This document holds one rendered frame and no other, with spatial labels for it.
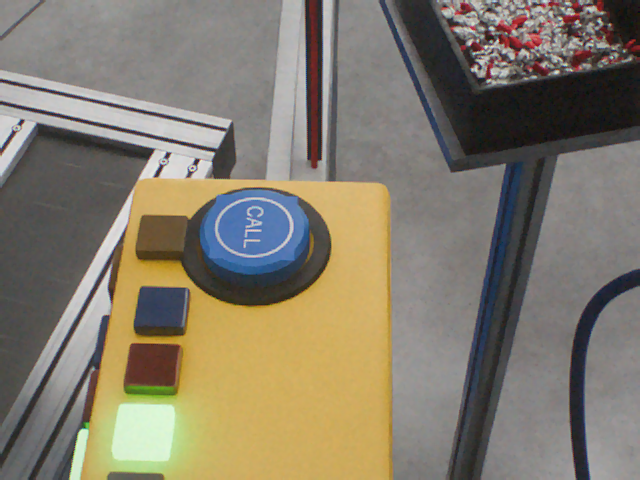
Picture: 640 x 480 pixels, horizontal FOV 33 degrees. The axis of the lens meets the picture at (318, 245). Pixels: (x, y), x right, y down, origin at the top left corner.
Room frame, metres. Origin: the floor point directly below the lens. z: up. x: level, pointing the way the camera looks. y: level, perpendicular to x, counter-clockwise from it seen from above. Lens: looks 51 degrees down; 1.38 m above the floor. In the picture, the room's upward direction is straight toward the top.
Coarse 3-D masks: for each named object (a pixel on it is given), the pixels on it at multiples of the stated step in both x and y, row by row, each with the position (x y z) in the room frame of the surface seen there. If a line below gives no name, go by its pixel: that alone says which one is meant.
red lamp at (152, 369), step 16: (144, 352) 0.20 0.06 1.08; (160, 352) 0.20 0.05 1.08; (176, 352) 0.20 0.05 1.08; (128, 368) 0.20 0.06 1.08; (144, 368) 0.20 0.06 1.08; (160, 368) 0.20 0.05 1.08; (176, 368) 0.20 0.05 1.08; (128, 384) 0.19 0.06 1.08; (144, 384) 0.19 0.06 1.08; (160, 384) 0.19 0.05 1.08; (176, 384) 0.19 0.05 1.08
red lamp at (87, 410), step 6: (96, 372) 0.21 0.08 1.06; (90, 378) 0.21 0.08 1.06; (96, 378) 0.21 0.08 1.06; (90, 384) 0.20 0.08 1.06; (96, 384) 0.20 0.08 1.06; (90, 390) 0.20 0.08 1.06; (90, 396) 0.20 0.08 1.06; (90, 402) 0.20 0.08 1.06; (84, 408) 0.19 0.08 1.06; (90, 408) 0.19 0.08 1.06; (84, 414) 0.19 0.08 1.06; (90, 414) 0.19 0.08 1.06; (84, 420) 0.19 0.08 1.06; (84, 426) 0.19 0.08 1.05
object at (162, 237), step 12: (144, 216) 0.26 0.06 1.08; (156, 216) 0.26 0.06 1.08; (168, 216) 0.26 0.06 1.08; (180, 216) 0.26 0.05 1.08; (144, 228) 0.26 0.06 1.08; (156, 228) 0.26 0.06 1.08; (168, 228) 0.26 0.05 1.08; (180, 228) 0.26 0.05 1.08; (144, 240) 0.25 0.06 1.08; (156, 240) 0.25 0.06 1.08; (168, 240) 0.25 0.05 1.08; (180, 240) 0.25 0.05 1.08; (144, 252) 0.25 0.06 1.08; (156, 252) 0.25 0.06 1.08; (168, 252) 0.25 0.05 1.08; (180, 252) 0.25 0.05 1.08
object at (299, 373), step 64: (192, 192) 0.28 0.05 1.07; (320, 192) 0.28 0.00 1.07; (384, 192) 0.28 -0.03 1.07; (128, 256) 0.25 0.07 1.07; (192, 256) 0.25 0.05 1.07; (320, 256) 0.25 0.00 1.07; (384, 256) 0.25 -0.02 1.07; (128, 320) 0.22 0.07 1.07; (192, 320) 0.22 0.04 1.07; (256, 320) 0.22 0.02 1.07; (320, 320) 0.22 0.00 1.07; (384, 320) 0.22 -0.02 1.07; (192, 384) 0.19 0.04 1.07; (256, 384) 0.19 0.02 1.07; (320, 384) 0.19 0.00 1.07; (384, 384) 0.20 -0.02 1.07; (192, 448) 0.17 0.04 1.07; (256, 448) 0.17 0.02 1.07; (320, 448) 0.17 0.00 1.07; (384, 448) 0.17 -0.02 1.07
